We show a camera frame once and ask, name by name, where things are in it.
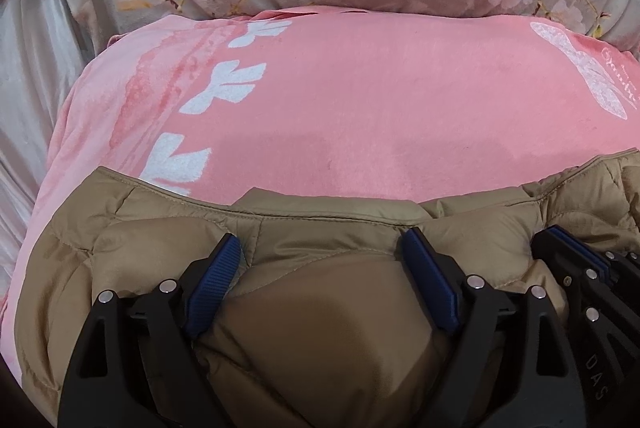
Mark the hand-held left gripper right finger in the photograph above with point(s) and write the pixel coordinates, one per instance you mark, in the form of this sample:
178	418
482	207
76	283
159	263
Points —
430	283

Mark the grey silky curtain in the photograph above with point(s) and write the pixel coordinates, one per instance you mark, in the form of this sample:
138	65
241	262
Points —
30	82

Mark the pink printed blanket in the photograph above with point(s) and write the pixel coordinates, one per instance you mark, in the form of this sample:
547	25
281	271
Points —
350	107

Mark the tan quilted jacket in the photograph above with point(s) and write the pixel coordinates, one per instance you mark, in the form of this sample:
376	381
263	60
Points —
325	308

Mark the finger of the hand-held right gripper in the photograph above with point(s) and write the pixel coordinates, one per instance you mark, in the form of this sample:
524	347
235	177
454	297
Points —
595	253
565	260

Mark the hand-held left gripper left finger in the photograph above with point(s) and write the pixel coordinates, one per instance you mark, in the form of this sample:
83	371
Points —
215	280

